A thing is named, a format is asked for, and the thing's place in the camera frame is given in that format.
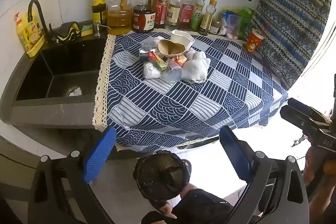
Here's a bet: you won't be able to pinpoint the white blue plastic bag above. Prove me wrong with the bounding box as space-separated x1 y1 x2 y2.
220 9 242 39

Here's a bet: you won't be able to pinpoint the brown paper bowl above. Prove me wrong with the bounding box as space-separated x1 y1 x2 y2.
158 39 185 56

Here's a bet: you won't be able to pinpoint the black trash bin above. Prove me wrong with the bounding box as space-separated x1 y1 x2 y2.
133 151 192 201

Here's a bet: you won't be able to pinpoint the red paper cup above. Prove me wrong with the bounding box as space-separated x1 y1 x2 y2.
245 28 263 53

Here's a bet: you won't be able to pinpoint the small green label bottle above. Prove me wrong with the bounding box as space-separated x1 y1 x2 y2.
191 0 206 32

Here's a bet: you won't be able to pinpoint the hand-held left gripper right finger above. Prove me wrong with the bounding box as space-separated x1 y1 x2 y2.
219 125 310 224

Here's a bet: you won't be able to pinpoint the small white tissue wad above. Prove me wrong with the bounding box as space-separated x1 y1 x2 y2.
143 61 161 80

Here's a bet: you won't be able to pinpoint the black kitchen sink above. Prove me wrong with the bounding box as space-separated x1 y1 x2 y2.
0 35 111 130

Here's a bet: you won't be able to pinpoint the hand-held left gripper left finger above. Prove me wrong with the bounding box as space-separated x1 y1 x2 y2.
28 126 117 224

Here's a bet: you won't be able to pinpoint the metal soap pump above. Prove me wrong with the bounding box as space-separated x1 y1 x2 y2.
93 21 112 38

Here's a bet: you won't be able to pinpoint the green yellow sponge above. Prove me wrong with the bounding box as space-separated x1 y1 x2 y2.
81 24 94 37

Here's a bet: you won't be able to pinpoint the blue patterned tablecloth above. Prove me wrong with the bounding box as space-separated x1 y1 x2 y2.
93 28 289 152

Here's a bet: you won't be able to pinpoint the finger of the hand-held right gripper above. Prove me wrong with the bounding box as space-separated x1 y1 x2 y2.
287 98 332 125
280 105 333 133

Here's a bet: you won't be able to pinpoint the blue patterned curtain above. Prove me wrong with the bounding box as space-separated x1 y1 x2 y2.
252 0 332 90

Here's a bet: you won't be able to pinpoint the small clear oil bottle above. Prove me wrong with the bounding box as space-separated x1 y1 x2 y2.
199 0 217 36

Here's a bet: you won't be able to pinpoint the gold cap red label bottle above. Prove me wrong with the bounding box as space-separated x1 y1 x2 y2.
178 0 196 30

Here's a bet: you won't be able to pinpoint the green label sauce bottle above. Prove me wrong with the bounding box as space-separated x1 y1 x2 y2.
91 0 108 26

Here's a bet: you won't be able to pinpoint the crushed white paper cup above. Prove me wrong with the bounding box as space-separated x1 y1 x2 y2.
171 29 196 52

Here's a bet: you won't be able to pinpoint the yellow cap clear bottle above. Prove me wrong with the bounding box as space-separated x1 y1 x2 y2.
165 0 184 30

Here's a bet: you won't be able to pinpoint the clear cooking oil jug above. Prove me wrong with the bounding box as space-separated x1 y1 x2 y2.
106 0 133 35

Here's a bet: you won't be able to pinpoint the black cap red label bottle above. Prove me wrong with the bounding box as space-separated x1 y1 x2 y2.
154 0 170 29

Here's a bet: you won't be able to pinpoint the black faucet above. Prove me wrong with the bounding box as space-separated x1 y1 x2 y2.
28 0 53 42

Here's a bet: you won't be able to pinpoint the person's right forearm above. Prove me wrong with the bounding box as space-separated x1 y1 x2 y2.
308 182 336 224

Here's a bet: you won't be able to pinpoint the person's dark shorts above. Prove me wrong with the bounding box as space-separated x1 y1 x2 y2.
141 189 234 224

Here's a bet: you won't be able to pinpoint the white tissue in drain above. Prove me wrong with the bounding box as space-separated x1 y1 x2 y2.
68 86 83 97

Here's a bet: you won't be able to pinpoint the person's right hand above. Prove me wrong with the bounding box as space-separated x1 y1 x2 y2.
304 147 336 187

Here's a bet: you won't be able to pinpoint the large white tissue wad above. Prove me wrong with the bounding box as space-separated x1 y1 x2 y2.
181 48 211 84

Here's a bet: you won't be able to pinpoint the small glass jar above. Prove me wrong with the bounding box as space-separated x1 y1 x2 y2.
209 20 221 35

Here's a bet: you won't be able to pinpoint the red snack wrapper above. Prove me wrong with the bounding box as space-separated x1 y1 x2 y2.
147 51 168 72

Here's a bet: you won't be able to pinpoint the yellow black cloth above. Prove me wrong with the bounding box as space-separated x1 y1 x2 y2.
54 21 80 42

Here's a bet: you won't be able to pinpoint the orange candy wrapper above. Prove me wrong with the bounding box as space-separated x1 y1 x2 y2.
175 54 187 67

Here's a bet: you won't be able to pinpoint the yellow dish soap bottle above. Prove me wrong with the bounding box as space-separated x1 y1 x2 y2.
14 12 46 58

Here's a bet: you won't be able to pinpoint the dark foil wrapper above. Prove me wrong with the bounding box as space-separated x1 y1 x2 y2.
138 44 158 60

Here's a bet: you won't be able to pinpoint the dark soy sauce jug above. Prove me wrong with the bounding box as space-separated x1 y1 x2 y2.
132 0 156 33

